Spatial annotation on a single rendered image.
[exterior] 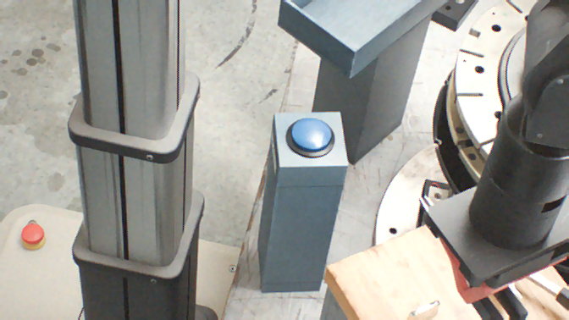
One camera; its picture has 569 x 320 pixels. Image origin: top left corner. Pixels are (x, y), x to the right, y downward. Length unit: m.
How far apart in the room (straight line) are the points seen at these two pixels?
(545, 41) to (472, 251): 0.18
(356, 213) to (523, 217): 0.65
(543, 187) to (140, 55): 0.54
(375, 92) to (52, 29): 1.43
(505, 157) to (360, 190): 0.69
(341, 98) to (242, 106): 1.14
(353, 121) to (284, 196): 0.26
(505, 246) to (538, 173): 0.08
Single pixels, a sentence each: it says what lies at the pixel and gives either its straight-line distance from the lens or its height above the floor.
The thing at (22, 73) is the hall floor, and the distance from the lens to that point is 2.53.
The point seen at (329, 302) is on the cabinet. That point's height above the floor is 1.01.
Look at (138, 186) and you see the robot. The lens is 1.29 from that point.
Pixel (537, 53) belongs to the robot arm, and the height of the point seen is 1.45.
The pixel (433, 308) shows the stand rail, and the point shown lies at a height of 1.08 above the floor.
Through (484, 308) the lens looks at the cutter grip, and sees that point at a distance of 0.83.
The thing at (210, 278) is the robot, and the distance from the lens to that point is 1.89.
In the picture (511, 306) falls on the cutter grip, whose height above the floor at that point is 1.19.
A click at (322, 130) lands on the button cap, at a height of 1.04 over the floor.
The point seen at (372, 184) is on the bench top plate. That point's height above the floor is 0.78.
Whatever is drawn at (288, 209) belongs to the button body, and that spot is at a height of 0.96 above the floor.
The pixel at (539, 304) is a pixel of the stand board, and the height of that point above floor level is 1.07.
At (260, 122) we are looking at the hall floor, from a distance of 2.43.
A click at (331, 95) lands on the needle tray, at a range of 1.34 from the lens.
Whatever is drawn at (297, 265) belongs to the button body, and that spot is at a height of 0.84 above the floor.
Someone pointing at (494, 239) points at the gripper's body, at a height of 1.28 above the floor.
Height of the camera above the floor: 1.89
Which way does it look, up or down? 53 degrees down
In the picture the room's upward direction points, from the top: 9 degrees clockwise
